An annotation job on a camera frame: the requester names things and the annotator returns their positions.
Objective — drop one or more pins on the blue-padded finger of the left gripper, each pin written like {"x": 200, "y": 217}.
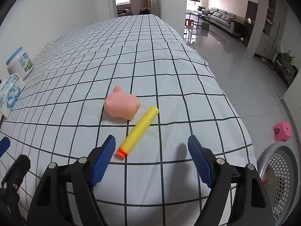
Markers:
{"x": 4, "y": 145}

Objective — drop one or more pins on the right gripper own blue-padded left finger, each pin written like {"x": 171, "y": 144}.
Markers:
{"x": 50, "y": 204}

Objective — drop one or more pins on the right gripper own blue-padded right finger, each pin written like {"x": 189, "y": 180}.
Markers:
{"x": 251, "y": 204}

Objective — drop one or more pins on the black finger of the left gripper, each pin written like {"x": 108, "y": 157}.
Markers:
{"x": 16, "y": 173}

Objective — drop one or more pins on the long red cardboard box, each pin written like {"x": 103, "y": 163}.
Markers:
{"x": 265, "y": 179}

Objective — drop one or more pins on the grey perforated laundry basket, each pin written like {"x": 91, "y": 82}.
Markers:
{"x": 279, "y": 163}

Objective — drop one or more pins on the blue white tissue pack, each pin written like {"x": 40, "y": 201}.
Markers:
{"x": 11, "y": 89}

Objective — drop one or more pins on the white checkered tablecloth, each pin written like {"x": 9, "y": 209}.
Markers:
{"x": 60, "y": 117}

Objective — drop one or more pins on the white jar blue lid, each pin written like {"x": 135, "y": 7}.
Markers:
{"x": 19, "y": 63}

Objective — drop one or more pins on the pink plastic stool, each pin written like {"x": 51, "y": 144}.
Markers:
{"x": 282, "y": 131}

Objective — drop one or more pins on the yellow foam dart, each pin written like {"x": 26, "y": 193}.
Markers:
{"x": 137, "y": 132}

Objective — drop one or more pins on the pink rubber pig toy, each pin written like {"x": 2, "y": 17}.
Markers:
{"x": 121, "y": 104}

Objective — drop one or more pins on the low shoe rack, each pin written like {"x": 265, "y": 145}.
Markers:
{"x": 284, "y": 69}

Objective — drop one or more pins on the green shopping bag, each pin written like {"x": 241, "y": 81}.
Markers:
{"x": 288, "y": 57}

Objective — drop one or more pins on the grey sectional sofa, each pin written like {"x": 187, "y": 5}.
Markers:
{"x": 230, "y": 22}

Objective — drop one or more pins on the red stool far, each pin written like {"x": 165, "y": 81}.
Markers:
{"x": 189, "y": 22}

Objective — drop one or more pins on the dark coffee table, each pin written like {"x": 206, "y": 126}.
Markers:
{"x": 200, "y": 18}

